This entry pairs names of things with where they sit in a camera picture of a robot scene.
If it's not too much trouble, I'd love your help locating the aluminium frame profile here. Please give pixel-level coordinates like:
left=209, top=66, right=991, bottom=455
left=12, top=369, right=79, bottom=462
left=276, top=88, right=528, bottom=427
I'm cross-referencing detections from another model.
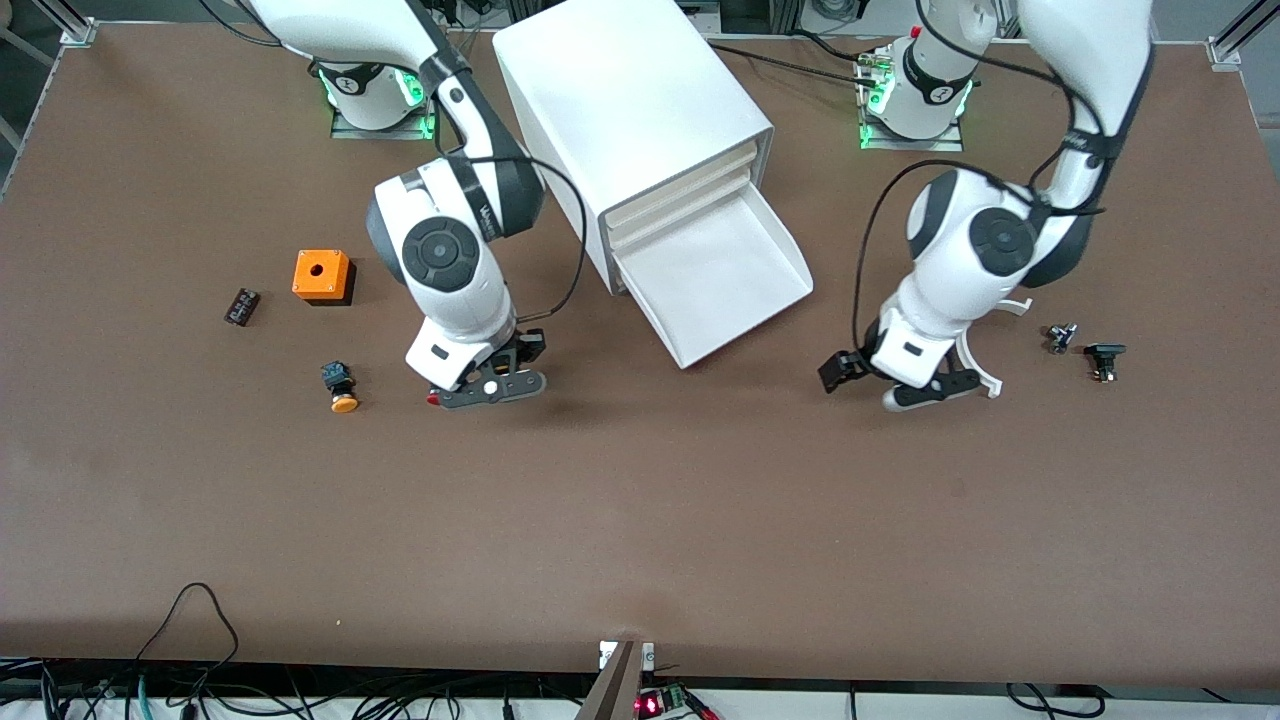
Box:
left=30, top=0, right=98, bottom=46
left=1205, top=0, right=1280, bottom=69

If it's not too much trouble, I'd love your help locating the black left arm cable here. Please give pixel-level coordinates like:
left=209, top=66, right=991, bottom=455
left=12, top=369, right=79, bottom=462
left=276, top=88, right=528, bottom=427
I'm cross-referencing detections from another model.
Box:
left=852, top=0, right=1141, bottom=351

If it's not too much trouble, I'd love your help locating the black switch component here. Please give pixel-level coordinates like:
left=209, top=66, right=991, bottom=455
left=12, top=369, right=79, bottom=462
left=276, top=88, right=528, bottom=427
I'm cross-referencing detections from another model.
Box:
left=1084, top=342, right=1128, bottom=384

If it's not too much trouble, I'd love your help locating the dark equipment box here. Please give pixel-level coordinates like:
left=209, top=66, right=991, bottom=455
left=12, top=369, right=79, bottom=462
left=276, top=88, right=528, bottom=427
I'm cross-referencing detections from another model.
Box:
left=718, top=0, right=801, bottom=36

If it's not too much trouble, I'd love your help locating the thin black looped cable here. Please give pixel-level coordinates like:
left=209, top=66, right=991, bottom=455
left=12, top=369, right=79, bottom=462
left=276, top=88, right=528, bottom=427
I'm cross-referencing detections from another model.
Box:
left=135, top=582, right=241, bottom=691

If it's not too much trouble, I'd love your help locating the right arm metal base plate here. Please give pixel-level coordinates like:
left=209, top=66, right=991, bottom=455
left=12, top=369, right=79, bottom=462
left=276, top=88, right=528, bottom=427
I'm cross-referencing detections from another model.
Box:
left=330, top=100, right=437, bottom=141

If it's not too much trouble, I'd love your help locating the black cable on table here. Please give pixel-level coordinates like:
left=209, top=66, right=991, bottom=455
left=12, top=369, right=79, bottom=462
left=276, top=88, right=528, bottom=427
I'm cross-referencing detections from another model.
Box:
left=700, top=30, right=891, bottom=91

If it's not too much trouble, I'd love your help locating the white drawer cabinet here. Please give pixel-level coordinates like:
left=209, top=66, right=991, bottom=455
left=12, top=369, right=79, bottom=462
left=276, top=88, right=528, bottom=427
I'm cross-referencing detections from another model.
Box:
left=492, top=0, right=777, bottom=296

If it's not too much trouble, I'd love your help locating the black cable bundle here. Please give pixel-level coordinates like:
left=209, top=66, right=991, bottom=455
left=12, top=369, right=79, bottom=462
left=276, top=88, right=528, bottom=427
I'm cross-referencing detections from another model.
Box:
left=0, top=655, right=601, bottom=720

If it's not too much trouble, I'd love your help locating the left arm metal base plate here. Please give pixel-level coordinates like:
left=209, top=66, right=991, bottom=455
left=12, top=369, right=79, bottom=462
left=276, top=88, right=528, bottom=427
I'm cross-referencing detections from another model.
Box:
left=858, top=118, right=967, bottom=153

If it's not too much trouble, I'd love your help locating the orange button enclosure box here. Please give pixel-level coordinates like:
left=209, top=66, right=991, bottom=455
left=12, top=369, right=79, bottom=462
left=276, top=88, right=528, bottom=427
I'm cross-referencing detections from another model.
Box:
left=292, top=249, right=354, bottom=307

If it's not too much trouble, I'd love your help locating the green board with red display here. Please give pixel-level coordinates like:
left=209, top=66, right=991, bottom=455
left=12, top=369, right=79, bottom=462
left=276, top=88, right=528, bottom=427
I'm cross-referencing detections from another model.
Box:
left=635, top=683, right=719, bottom=720

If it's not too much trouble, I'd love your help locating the short black curled cable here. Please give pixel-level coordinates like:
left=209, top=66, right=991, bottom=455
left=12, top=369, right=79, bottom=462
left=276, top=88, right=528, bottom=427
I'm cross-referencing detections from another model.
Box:
left=1005, top=683, right=1101, bottom=719

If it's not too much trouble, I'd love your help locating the grey slanted frame post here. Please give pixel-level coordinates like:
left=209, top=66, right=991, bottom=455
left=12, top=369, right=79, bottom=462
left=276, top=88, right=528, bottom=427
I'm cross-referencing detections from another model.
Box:
left=575, top=640, right=646, bottom=720

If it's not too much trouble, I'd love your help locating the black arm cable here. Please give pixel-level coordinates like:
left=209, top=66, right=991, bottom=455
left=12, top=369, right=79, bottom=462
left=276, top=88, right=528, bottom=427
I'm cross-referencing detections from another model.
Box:
left=455, top=150, right=588, bottom=323
left=852, top=0, right=1141, bottom=351

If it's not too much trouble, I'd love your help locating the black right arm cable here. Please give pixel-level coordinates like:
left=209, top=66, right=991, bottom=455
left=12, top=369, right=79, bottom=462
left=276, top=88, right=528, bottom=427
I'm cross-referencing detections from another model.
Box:
left=455, top=150, right=588, bottom=323

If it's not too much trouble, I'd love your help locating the white plastic drawer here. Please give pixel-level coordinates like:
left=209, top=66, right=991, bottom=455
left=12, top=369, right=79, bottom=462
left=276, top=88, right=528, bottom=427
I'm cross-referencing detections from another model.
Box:
left=607, top=165, right=771, bottom=256
left=603, top=140, right=773, bottom=236
left=612, top=185, right=815, bottom=370

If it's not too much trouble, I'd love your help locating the yellow push button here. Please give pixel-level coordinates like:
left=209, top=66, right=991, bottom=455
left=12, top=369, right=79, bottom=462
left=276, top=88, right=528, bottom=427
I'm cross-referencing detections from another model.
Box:
left=320, top=361, right=360, bottom=415

